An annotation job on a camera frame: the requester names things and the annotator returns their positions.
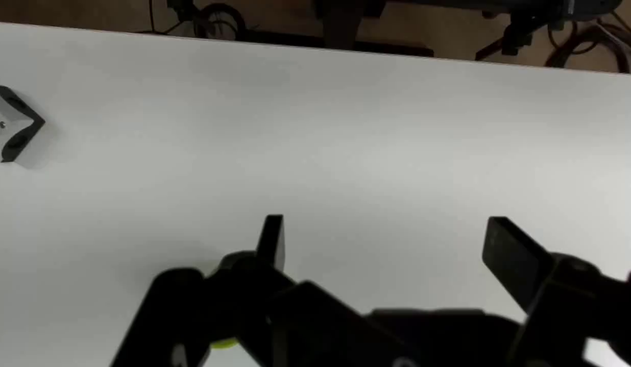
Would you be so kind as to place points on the black stand leg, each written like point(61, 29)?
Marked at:
point(521, 27)

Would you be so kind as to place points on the black chair base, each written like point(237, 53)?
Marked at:
point(345, 23)

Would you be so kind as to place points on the grey and black stapler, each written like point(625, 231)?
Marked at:
point(9, 125)

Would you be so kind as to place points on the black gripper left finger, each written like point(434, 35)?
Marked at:
point(192, 312)

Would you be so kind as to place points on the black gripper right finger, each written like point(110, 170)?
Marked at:
point(531, 272)

